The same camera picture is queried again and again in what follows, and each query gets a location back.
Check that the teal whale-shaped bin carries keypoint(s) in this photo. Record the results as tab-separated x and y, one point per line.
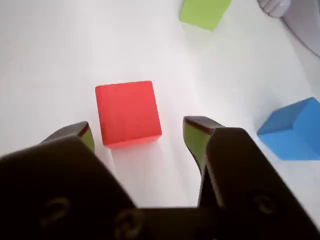
307	30

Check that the red cube block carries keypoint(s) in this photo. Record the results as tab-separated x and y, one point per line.
127	112

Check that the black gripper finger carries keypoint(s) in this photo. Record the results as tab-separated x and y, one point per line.
55	180
240	180

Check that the blue cube block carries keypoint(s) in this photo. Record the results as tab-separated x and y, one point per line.
287	140

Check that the green cube block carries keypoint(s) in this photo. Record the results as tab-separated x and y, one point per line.
205	12

